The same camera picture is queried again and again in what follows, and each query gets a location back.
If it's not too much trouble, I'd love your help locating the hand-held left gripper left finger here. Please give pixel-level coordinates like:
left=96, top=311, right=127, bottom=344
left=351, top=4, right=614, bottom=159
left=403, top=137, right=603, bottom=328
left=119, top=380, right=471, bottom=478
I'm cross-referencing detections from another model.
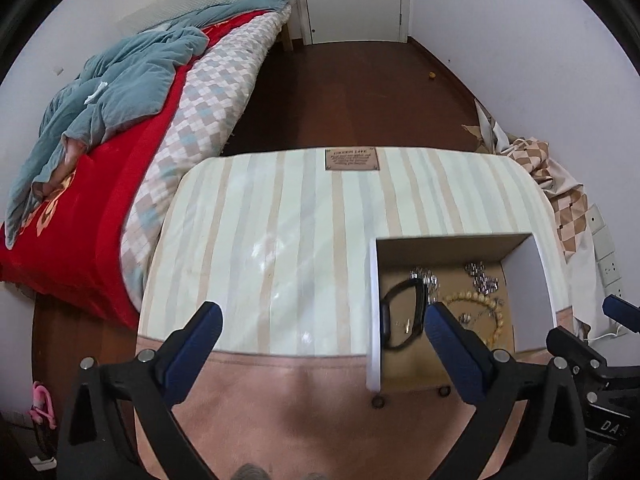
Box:
left=59, top=301, right=224, bottom=480

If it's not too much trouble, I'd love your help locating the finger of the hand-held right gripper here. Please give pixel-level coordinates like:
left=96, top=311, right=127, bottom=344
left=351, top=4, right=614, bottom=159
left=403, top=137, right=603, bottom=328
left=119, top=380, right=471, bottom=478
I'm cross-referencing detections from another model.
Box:
left=602, top=296, right=640, bottom=335
left=546, top=326, right=610, bottom=386

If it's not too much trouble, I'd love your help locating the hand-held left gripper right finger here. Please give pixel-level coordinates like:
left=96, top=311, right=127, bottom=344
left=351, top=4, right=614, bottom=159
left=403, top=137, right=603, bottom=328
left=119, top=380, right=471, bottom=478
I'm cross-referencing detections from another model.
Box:
left=424, top=301, right=590, bottom=480

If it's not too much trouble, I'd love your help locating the wooden bead bracelet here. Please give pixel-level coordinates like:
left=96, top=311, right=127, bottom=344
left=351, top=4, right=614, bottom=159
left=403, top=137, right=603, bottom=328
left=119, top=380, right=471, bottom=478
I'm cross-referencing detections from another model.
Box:
left=440, top=290, right=505, bottom=346

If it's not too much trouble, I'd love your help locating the white cardboard box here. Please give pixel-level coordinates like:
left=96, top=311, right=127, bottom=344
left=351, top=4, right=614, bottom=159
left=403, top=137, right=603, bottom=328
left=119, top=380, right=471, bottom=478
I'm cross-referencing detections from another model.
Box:
left=366, top=232, right=558, bottom=393

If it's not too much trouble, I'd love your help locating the black wristband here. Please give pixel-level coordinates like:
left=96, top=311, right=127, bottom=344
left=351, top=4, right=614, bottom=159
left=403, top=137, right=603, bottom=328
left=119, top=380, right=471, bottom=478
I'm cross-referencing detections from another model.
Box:
left=380, top=280, right=432, bottom=351

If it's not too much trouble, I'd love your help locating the silver curb chain bracelet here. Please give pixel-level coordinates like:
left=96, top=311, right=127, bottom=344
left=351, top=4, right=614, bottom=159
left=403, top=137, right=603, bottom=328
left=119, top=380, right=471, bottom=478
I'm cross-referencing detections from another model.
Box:
left=464, top=260, right=501, bottom=294

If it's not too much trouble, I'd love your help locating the rose disc chain bracelet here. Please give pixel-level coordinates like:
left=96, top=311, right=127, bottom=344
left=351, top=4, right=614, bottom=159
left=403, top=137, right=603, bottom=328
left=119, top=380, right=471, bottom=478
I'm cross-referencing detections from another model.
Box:
left=410, top=266, right=439, bottom=294

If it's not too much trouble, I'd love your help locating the brown checkered cloth pile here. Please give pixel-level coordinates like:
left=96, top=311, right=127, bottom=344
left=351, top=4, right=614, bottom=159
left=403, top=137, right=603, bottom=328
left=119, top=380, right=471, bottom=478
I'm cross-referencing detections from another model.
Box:
left=462, top=100, right=601, bottom=341

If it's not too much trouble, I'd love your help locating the pink plastic item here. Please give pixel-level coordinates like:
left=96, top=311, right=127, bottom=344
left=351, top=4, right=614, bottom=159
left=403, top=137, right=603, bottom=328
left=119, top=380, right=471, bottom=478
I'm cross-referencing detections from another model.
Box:
left=29, top=382, right=56, bottom=429

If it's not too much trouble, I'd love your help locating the bed with red blanket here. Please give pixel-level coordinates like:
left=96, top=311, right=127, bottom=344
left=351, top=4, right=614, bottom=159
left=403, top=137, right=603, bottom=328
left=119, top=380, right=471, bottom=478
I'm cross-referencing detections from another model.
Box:
left=0, top=10, right=251, bottom=328

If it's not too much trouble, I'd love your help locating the black and white shoe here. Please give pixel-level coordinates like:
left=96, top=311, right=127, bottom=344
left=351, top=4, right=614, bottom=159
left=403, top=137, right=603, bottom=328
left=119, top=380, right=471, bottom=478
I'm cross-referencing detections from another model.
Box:
left=27, top=420, right=59, bottom=471

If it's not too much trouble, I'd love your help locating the checkered bed sheet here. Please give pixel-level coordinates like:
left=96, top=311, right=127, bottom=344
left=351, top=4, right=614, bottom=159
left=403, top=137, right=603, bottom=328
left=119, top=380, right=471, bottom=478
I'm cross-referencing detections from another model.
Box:
left=120, top=10, right=293, bottom=306

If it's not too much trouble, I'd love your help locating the teal quilt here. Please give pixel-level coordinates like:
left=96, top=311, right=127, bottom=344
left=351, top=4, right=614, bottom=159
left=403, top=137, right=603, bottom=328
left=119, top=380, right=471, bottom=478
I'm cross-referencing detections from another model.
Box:
left=5, top=0, right=292, bottom=250

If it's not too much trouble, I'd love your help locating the white door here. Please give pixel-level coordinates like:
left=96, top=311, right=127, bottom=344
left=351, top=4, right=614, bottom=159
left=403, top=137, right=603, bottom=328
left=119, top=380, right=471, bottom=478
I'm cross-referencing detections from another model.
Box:
left=299, top=0, right=412, bottom=46

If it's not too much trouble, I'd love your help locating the white wall socket strip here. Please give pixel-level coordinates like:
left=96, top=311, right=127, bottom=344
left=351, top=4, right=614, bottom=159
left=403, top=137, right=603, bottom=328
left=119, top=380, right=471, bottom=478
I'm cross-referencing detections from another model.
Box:
left=590, top=204, right=624, bottom=302

